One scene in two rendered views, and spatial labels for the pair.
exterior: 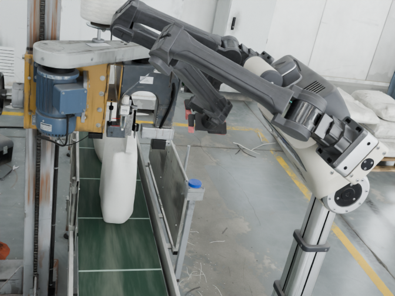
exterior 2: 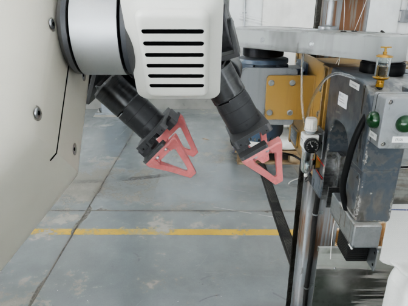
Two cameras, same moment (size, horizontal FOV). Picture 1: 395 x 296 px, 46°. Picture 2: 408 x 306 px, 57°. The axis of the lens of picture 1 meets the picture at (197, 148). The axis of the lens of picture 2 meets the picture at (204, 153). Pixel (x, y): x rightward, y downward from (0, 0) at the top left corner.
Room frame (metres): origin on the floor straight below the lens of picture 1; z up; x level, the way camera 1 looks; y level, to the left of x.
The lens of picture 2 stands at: (1.81, -0.59, 1.46)
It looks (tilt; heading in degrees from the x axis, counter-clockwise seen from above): 21 degrees down; 108
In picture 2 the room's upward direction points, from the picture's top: straight up
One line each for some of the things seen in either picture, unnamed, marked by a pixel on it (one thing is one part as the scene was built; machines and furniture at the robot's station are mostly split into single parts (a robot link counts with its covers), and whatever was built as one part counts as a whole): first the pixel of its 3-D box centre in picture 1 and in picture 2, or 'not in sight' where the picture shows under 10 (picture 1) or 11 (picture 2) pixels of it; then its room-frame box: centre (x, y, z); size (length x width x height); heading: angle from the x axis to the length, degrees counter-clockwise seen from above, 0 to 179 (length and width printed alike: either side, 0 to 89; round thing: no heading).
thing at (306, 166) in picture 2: (123, 121); (306, 161); (1.78, 0.33, 1.11); 0.03 x 0.03 x 0.06
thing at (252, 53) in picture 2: (58, 65); (263, 51); (1.62, 0.56, 1.35); 0.12 x 0.12 x 0.04
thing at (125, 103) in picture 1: (124, 113); (310, 148); (1.79, 0.32, 1.14); 0.05 x 0.04 x 0.16; 108
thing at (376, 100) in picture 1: (382, 104); not in sight; (4.72, -1.81, 0.56); 0.67 x 0.43 x 0.15; 18
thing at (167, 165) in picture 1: (165, 168); not in sight; (2.51, 0.17, 0.54); 1.05 x 0.02 x 0.41; 18
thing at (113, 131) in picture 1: (115, 129); (326, 182); (1.84, 0.37, 1.04); 0.08 x 0.06 x 0.05; 108
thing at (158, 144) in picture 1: (161, 142); (356, 248); (1.91, 0.16, 0.98); 0.09 x 0.05 x 0.05; 108
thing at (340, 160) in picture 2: (129, 121); (337, 178); (1.86, 0.32, 1.08); 0.03 x 0.01 x 0.13; 108
